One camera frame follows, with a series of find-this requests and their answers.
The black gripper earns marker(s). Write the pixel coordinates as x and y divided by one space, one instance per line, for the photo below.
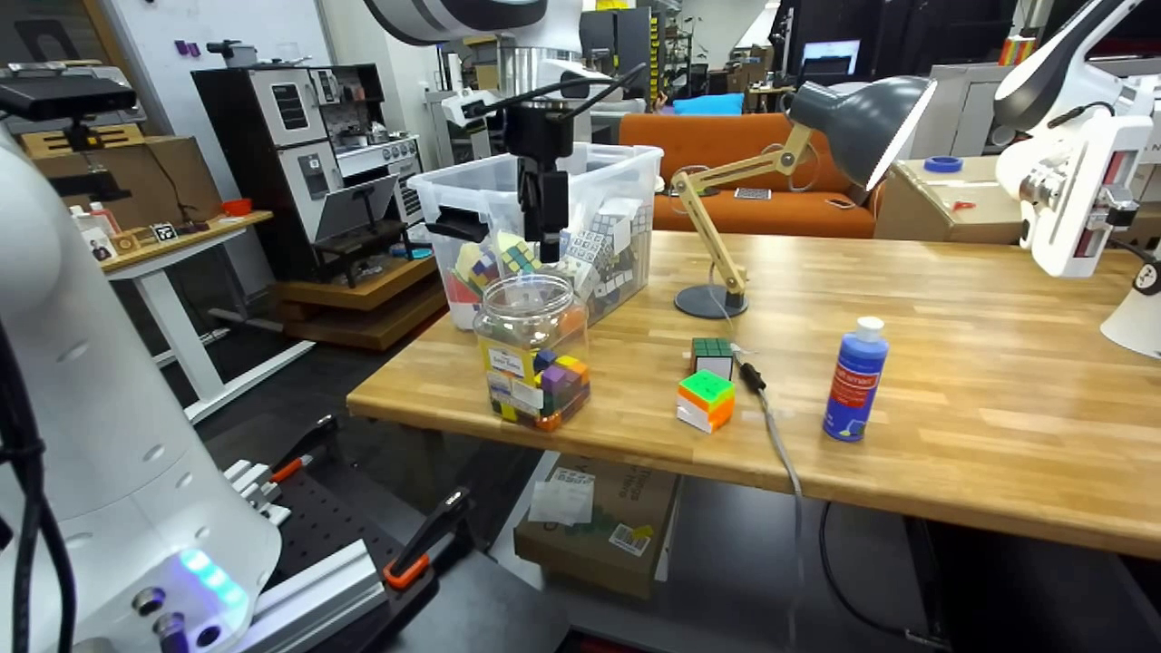
543 137

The clear jar of coloured blocks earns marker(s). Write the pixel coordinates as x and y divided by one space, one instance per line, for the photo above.
531 351

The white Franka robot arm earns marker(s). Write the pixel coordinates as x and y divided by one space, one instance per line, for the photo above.
73 363

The clear plastic storage box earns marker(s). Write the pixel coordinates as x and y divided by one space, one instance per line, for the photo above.
618 192

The labelled cardboard box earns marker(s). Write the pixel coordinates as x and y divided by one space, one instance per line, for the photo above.
602 526

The brown cardboard box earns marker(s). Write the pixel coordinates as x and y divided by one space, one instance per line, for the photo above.
147 176

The cardboard box with blue lid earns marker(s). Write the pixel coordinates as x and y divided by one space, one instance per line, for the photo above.
947 206

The orange sofa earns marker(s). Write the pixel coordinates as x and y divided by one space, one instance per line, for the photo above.
727 139

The low wooden shelf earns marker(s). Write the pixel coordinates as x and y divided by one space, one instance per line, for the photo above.
365 295

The black-framed Rubik's cube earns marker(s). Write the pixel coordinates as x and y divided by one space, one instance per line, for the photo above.
716 358

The bright stickerless Rubik's cube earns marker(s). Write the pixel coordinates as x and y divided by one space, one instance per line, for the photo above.
706 400

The black equipment cabinet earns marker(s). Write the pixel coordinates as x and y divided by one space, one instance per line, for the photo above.
276 183

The background monitor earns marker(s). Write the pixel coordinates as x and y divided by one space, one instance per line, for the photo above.
833 60

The blue bottle with white cap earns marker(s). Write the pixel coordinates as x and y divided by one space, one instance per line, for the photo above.
857 386

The white-legged side table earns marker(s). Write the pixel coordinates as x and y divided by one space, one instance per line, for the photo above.
181 239

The black and white curved head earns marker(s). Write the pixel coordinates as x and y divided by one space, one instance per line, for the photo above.
1052 60

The white round base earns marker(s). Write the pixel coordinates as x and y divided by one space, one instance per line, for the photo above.
1138 322

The aluminium rail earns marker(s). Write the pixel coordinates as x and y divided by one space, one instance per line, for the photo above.
326 591

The black camera on stand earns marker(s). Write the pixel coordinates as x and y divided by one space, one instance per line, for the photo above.
58 97

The white camera device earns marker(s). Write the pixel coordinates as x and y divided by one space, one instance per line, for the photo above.
1070 201

